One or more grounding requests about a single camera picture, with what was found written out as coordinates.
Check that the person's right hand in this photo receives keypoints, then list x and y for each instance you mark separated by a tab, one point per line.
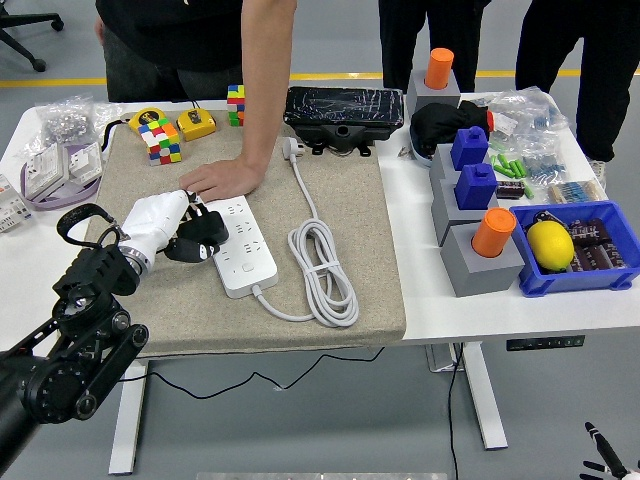
100	32

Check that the person's left hand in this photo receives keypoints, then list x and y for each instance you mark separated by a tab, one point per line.
222	180

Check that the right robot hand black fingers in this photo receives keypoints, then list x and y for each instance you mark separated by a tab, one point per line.
602	446

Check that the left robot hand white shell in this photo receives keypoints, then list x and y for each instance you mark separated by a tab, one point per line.
152	220

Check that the black plug adapter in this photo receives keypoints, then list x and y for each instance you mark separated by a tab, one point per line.
210	227

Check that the white power strip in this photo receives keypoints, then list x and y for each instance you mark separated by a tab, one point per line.
250	260

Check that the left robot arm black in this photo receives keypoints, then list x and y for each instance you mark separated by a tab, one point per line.
95	270

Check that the person's left forearm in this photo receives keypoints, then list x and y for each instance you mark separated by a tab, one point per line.
267	75

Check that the square yellow tape measure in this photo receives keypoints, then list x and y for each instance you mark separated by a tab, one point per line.
196	125

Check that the black office chair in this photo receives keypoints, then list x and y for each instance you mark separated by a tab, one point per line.
39	64

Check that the person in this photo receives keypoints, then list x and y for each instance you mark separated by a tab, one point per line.
400	40
170	40
550	45

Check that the colourful puzzle cube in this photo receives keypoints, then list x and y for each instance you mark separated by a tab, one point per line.
236	105
160	142

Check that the white socket box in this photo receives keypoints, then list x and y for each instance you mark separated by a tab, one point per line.
45	170
85	160

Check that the round yellow tape measure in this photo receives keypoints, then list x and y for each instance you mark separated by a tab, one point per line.
145	117

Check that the clear bag of screws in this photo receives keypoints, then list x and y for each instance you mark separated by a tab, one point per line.
65	122

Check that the purple tray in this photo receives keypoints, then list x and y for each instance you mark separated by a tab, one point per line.
50	202

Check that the black table control panel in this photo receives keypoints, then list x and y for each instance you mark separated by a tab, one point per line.
545	343

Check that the white table leg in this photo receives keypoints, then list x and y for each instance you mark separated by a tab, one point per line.
487	410
125	425

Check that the white circuit breaker modules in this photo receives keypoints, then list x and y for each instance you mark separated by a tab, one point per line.
12	210

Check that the grey-brown mat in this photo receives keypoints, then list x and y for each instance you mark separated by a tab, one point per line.
360	210

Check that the black plastic device housing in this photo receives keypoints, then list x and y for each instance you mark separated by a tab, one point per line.
343	107

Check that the blue plastic bin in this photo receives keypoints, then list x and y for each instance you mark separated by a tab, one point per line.
575	282

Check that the small metal clip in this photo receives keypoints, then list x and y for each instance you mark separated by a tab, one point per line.
403	152

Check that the grey under-table control box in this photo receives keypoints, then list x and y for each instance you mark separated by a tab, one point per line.
440	357

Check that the dark brown capacitor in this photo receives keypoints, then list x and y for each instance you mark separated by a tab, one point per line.
587	257
612	255
510	190
590	230

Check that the white round dish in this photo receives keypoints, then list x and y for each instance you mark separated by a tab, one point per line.
422	159

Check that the yellow lemon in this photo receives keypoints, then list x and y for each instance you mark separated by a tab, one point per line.
550	247

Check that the grey block with hole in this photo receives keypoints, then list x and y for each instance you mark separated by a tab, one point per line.
441	162
440	97
450	215
482	272

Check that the black cloth bundle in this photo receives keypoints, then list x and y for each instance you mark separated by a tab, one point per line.
440	125

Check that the small black object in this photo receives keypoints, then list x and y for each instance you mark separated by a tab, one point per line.
545	217

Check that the orange cylinder peg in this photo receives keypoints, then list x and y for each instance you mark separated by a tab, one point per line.
439	67
493	232

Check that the blue block peg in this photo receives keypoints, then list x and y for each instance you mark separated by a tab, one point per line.
470	147
476	187

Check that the clear bag of resistors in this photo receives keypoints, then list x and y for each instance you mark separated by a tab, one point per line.
575	191
535	107
545	165

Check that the red round cap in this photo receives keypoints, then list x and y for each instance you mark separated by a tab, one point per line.
491	121

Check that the white label card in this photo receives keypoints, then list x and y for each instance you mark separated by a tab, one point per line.
505	124

